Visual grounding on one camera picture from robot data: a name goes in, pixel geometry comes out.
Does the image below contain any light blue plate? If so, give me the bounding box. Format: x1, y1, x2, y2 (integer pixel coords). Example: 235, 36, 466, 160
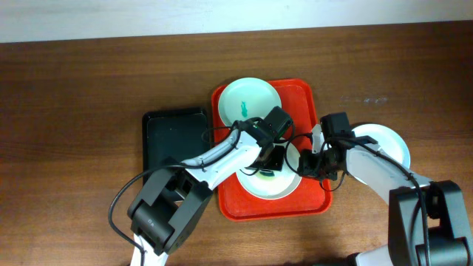
348, 123, 411, 183

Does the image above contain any black plastic tray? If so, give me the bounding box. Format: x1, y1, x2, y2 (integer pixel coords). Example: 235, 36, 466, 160
142, 107, 210, 171

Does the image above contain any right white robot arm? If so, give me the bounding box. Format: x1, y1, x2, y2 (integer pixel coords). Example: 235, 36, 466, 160
296, 112, 472, 266

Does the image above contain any pale green plate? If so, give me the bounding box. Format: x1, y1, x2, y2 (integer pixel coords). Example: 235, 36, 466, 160
217, 78, 282, 126

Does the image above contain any green yellow sponge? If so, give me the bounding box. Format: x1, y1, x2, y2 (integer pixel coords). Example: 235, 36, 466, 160
256, 170, 276, 182

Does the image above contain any red plastic tray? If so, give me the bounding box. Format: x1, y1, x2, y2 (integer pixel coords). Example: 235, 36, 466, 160
218, 78, 333, 222

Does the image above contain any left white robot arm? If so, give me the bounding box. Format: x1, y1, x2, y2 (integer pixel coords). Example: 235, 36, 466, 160
127, 106, 292, 265

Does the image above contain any left black cable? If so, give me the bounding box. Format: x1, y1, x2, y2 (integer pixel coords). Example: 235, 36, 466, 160
107, 117, 296, 266

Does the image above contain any white plate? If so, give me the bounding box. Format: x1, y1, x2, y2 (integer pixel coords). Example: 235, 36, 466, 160
236, 143, 302, 200

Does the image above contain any right black cable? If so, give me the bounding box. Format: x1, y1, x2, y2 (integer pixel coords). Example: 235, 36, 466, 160
282, 132, 432, 266

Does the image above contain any black cable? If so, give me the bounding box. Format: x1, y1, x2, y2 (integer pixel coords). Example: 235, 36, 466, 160
107, 117, 296, 266
282, 132, 432, 266

